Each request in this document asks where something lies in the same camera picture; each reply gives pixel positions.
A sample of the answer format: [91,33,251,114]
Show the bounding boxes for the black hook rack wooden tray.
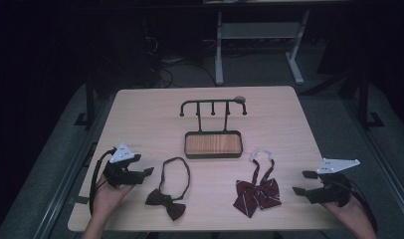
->
[179,98,248,159]

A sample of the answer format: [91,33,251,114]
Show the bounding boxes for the black metal stand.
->
[356,68,385,130]
[74,71,99,128]

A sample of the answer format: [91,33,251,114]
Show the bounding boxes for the person's right hand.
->
[322,197,369,230]

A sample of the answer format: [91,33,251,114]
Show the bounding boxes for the black floor cables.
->
[146,33,218,89]

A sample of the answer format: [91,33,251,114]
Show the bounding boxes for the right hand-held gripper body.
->
[304,157,361,208]

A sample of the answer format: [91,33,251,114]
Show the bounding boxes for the grey tape strip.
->
[69,195,91,206]

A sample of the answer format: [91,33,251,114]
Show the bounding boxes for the white metal desk frame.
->
[214,9,311,86]

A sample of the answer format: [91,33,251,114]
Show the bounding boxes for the person's left hand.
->
[91,174,136,221]

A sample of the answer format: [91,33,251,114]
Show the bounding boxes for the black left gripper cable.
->
[89,148,117,217]

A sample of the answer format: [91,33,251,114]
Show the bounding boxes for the red striped bow tie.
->
[232,147,283,219]

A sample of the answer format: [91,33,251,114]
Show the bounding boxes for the dark brown bow tie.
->
[144,156,191,222]

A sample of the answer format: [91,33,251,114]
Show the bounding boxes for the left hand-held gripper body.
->
[102,142,145,189]

